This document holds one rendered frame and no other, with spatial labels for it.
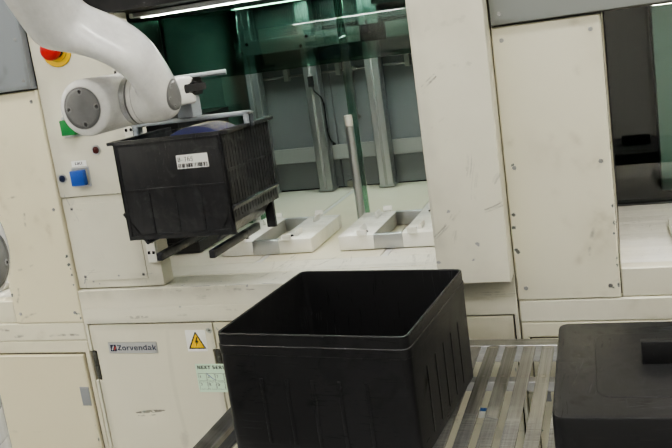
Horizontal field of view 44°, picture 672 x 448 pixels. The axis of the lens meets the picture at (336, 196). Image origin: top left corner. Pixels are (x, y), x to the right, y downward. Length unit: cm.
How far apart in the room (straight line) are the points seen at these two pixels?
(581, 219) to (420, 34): 40
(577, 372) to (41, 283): 114
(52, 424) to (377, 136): 111
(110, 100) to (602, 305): 85
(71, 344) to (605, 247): 108
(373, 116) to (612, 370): 138
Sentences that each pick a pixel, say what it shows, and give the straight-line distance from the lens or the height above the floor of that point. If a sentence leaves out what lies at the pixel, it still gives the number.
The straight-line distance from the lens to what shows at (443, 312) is 117.
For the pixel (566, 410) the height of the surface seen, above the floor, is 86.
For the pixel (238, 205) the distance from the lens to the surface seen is 143.
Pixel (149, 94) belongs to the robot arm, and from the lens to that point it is 123.
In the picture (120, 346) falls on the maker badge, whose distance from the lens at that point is 177.
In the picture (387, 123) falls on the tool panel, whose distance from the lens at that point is 232.
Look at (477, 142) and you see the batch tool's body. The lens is 134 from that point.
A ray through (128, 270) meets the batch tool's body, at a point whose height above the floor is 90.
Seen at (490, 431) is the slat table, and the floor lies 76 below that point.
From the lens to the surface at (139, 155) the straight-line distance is 148.
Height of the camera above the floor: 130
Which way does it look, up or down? 11 degrees down
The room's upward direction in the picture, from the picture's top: 8 degrees counter-clockwise
